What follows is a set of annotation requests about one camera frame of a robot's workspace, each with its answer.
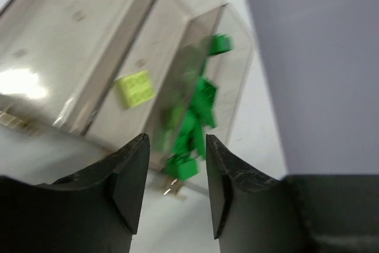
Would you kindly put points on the small green lego brick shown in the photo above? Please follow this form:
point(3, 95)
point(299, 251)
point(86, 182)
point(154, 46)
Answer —
point(221, 43)

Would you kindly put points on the lime square lego brick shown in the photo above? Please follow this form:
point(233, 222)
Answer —
point(135, 89)

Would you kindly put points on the green lego plate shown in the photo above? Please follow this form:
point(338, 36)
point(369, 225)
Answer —
point(191, 136)

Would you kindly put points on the green square lego brick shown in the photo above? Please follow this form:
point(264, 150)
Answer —
point(203, 100)

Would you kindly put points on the clear three-compartment plastic container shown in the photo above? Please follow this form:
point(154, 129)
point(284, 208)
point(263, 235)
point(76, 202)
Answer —
point(60, 109)

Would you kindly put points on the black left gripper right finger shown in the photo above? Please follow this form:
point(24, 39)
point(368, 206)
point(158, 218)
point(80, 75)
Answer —
point(253, 212)

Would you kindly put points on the green curved lego brick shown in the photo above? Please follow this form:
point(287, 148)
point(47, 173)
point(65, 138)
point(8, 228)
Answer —
point(181, 167)

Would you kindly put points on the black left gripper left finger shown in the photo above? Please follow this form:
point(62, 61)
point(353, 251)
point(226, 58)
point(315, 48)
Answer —
point(96, 209)

